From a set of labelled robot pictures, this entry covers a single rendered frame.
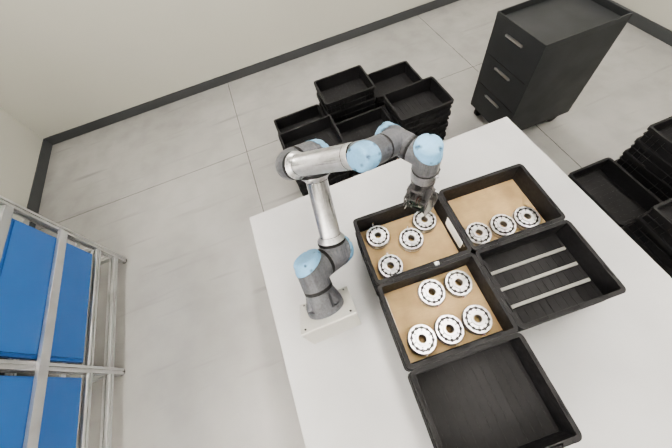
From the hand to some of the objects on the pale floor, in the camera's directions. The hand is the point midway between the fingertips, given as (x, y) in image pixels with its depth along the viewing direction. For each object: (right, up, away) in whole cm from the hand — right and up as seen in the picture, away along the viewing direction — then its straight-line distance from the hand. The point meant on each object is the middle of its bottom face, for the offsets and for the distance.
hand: (419, 205), depth 108 cm
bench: (+34, -77, +83) cm, 118 cm away
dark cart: (+124, +72, +161) cm, 216 cm away
